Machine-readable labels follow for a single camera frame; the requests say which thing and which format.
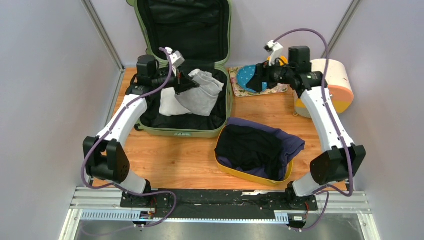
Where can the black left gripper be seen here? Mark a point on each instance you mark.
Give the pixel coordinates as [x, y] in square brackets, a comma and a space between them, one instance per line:
[182, 83]

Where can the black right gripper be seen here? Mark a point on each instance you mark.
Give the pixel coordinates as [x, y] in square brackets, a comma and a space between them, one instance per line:
[262, 74]

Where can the grey garment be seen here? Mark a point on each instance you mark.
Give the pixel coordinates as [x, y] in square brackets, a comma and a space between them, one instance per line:
[201, 100]

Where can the green hard-shell suitcase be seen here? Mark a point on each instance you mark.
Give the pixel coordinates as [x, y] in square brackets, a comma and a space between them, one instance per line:
[200, 30]

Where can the black garment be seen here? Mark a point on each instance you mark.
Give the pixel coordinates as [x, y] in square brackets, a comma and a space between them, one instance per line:
[249, 148]

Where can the navy blue garment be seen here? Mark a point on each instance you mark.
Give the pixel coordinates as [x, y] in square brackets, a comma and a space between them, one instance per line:
[291, 142]

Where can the white and orange drawer cabinet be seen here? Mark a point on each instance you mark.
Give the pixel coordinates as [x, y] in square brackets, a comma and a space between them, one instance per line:
[339, 86]

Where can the yellow plastic basin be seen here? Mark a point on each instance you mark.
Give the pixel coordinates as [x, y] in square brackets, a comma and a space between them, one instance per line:
[245, 175]

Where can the white garment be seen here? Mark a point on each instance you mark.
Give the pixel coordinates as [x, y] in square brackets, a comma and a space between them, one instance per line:
[169, 106]

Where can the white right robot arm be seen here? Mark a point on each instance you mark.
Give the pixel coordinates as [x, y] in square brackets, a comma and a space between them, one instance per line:
[341, 157]

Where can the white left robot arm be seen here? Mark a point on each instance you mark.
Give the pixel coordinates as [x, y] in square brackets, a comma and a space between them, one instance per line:
[104, 154]

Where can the blue polka dot plate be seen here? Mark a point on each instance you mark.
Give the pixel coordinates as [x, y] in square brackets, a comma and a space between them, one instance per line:
[244, 75]

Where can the small yellow bowl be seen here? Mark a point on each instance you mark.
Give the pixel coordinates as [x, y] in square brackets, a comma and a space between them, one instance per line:
[282, 60]

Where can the floral placemat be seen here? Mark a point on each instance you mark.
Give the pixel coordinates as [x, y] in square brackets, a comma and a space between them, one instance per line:
[239, 92]

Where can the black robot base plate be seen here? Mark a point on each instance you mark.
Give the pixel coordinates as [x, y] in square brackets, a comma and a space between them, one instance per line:
[219, 204]

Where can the aluminium frame rail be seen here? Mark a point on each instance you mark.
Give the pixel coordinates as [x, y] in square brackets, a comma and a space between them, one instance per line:
[97, 215]

